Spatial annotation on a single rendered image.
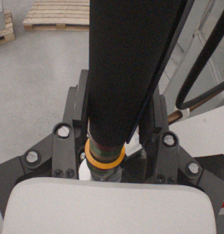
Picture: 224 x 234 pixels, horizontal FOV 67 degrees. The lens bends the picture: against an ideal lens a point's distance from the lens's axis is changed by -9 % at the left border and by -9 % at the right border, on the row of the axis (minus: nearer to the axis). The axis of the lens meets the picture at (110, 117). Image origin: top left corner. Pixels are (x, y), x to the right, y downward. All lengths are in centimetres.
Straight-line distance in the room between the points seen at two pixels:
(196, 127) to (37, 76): 208
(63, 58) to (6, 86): 84
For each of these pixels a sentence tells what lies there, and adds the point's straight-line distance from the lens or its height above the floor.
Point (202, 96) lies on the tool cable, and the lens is 30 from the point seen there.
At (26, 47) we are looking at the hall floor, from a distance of 293.
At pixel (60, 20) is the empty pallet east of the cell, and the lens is 313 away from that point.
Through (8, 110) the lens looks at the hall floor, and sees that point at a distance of 225.
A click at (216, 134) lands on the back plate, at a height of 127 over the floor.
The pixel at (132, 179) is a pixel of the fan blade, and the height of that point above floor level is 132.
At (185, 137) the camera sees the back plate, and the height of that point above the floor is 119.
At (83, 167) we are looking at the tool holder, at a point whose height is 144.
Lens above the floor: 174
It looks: 60 degrees down
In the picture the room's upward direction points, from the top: 11 degrees clockwise
